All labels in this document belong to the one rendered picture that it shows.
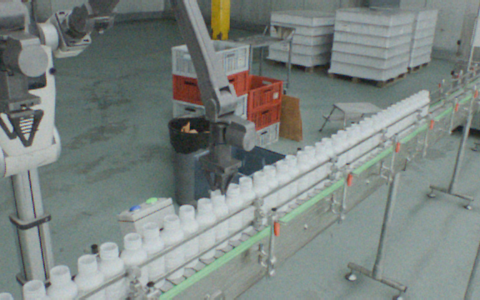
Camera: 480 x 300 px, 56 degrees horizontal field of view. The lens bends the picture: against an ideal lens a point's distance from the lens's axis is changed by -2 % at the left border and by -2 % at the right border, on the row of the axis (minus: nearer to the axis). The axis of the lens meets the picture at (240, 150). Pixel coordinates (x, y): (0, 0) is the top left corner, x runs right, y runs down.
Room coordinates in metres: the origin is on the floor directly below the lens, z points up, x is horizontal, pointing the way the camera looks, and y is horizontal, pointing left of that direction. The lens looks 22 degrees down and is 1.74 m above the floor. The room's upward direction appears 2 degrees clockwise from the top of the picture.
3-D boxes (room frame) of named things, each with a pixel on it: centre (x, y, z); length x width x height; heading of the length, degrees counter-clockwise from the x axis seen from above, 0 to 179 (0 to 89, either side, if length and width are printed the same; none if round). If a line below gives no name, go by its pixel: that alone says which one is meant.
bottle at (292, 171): (1.39, -0.17, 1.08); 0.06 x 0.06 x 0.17
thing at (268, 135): (4.55, -0.08, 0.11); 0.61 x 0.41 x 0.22; 144
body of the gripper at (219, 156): (1.11, 0.05, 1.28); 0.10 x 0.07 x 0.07; 51
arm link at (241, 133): (1.09, 0.02, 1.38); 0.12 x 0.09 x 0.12; 52
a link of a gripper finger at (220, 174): (1.11, 0.05, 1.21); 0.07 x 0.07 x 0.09; 51
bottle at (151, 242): (0.93, 0.20, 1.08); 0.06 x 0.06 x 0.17
